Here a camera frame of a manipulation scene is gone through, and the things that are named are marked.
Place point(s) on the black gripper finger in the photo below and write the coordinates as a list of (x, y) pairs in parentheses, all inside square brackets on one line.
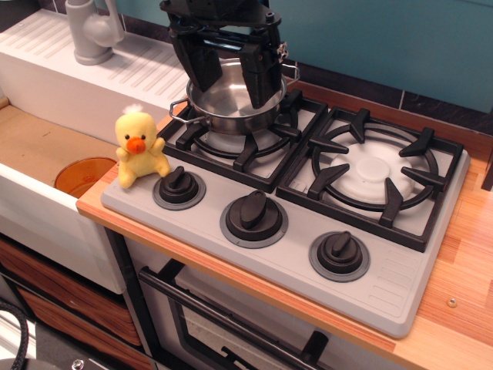
[(201, 62), (261, 73)]

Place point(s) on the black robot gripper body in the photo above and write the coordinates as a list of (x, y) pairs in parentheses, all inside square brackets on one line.
[(236, 26)]

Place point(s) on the stainless steel pot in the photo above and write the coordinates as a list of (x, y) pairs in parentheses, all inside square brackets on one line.
[(226, 107)]

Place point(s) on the yellow stuffed duck toy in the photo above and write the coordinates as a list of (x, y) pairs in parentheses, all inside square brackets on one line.
[(140, 150)]

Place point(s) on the black left stove knob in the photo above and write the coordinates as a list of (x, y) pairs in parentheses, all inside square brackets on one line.
[(179, 190)]

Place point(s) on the black stove knob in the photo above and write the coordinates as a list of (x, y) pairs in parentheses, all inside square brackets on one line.
[(254, 221), (179, 190), (339, 257)]

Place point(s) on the black middle stove knob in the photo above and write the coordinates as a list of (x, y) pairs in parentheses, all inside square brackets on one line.
[(254, 221)]

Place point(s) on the black right stove knob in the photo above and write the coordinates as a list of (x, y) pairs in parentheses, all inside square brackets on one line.
[(339, 257)]

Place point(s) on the grey toy stove top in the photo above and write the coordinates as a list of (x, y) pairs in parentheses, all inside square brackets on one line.
[(386, 298)]

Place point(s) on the black left burner grate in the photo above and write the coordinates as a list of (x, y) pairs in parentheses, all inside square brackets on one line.
[(257, 160)]

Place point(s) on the black burner grate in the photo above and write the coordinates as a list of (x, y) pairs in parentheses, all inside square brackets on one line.
[(396, 183), (257, 160)]

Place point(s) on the grey toy faucet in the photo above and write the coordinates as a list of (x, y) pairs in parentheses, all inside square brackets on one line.
[(93, 34)]

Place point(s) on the white toy sink unit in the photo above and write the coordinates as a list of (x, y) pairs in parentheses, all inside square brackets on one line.
[(55, 111)]

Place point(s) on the orange plastic bowl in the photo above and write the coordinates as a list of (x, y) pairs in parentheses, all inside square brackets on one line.
[(76, 178)]

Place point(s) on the black right burner grate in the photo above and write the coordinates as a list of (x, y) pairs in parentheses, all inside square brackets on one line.
[(396, 183)]

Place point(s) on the wooden drawer fronts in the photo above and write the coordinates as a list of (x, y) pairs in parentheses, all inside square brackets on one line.
[(74, 306)]

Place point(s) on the oven door with black handle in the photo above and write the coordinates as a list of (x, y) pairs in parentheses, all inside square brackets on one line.
[(218, 338)]

